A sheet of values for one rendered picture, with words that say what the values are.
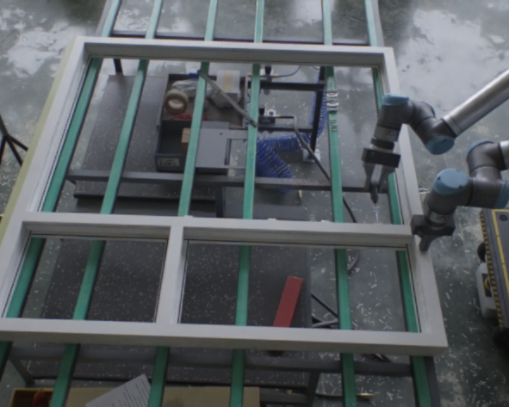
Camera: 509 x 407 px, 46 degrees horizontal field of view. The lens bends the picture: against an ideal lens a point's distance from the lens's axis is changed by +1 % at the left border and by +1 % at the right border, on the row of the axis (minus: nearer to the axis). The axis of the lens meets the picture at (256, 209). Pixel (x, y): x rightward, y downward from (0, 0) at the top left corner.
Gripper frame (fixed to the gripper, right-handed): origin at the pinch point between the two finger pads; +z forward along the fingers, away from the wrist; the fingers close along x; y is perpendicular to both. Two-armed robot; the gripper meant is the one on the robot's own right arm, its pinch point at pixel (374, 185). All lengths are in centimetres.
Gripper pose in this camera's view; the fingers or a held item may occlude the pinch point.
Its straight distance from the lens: 225.6
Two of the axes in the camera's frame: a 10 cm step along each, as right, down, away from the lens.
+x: 9.7, 1.6, 1.5
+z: -1.9, 9.5, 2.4
